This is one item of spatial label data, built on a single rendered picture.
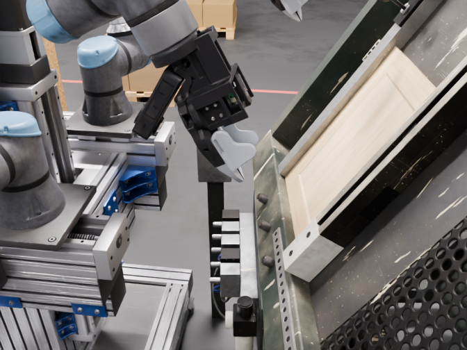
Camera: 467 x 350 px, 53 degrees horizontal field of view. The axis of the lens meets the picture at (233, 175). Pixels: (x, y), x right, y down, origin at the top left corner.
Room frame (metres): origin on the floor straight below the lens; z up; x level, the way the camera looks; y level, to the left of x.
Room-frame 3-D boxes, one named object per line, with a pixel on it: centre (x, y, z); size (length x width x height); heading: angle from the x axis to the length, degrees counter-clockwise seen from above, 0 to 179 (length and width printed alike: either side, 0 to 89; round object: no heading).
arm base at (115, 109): (1.35, 0.40, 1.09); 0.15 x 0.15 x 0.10
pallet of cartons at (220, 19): (6.14, 0.35, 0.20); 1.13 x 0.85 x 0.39; 172
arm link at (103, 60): (1.36, 0.39, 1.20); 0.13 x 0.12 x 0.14; 149
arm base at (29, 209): (0.86, 0.46, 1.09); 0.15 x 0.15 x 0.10
